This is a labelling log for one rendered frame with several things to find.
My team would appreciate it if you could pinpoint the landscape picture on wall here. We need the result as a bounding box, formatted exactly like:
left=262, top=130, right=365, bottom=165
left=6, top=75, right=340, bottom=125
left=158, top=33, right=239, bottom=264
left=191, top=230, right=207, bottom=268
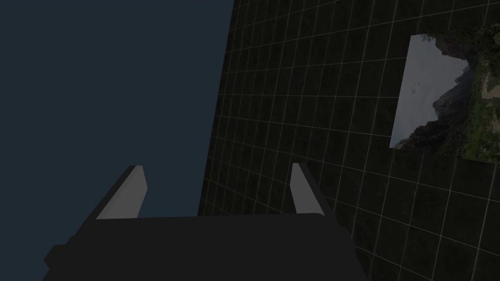
left=389, top=22, right=500, bottom=164

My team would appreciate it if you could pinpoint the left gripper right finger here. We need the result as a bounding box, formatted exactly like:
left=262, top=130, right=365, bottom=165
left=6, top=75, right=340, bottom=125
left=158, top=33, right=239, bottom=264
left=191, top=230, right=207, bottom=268
left=289, top=162, right=336, bottom=218

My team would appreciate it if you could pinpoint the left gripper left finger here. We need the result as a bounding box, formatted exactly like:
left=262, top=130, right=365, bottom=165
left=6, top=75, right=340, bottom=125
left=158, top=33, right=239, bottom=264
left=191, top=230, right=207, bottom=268
left=89, top=164, right=148, bottom=220

